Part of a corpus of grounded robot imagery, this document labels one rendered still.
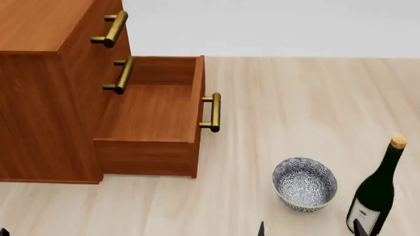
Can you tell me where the brown wooden drawer cabinet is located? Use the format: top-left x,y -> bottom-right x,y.
0,0 -> 136,185

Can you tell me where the brass bar handle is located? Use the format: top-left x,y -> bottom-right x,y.
102,55 -> 136,95
90,10 -> 129,49
198,92 -> 222,134

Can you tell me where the blue floral patterned bowl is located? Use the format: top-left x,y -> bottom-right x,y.
271,157 -> 339,213

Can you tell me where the dark green wine bottle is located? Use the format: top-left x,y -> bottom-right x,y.
346,132 -> 409,236

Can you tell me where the open wooden cabinet drawer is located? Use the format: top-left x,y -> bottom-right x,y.
93,55 -> 206,179

